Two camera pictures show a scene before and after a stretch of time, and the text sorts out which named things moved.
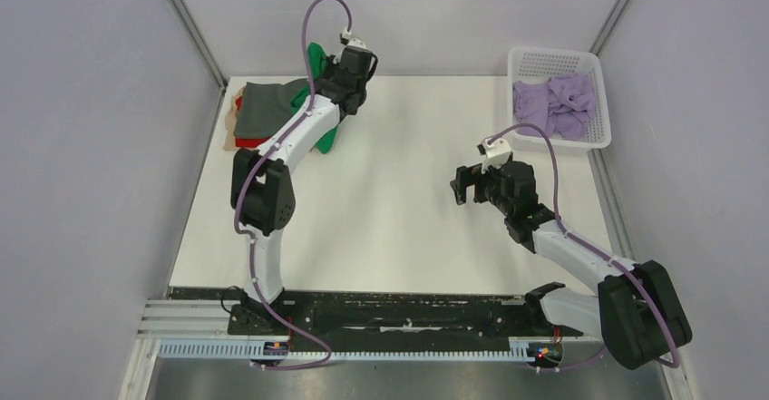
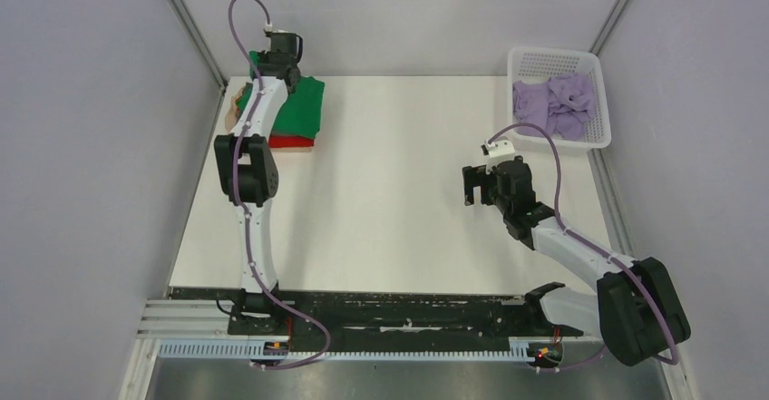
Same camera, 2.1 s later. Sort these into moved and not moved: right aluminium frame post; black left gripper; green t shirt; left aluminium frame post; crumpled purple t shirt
Moved: black left gripper; green t shirt
Not moved: crumpled purple t shirt; right aluminium frame post; left aluminium frame post
